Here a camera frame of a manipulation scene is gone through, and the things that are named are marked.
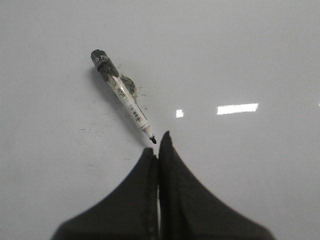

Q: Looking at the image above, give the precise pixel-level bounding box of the white whiteboard with aluminium frame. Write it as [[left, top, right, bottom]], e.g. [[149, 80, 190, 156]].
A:
[[0, 0, 320, 240]]

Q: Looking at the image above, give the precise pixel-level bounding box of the white black whiteboard marker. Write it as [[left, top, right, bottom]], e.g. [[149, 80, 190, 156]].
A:
[[90, 49, 157, 144]]

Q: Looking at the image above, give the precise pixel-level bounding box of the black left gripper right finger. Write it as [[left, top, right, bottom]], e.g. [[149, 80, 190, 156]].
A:
[[158, 131, 274, 240]]

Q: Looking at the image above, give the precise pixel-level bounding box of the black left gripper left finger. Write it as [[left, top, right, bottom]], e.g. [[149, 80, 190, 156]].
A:
[[52, 148, 159, 240]]

